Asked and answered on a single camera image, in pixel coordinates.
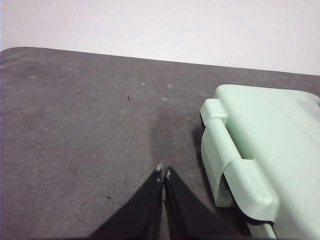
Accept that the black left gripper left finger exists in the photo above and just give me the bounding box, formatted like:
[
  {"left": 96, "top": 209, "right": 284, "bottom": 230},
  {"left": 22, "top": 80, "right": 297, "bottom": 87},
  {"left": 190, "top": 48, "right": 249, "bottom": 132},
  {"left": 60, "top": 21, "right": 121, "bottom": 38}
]
[{"left": 89, "top": 163, "right": 165, "bottom": 240}]

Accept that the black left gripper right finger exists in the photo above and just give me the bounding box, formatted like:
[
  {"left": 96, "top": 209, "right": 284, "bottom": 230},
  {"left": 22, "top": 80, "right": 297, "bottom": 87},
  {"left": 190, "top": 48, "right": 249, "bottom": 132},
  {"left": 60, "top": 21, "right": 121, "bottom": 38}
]
[{"left": 163, "top": 166, "right": 252, "bottom": 240}]

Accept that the mint green breakfast machine base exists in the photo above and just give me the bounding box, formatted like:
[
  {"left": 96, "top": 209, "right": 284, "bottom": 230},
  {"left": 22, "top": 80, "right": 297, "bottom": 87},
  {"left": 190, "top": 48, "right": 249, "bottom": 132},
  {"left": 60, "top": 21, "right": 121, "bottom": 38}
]
[{"left": 200, "top": 119, "right": 278, "bottom": 240}]

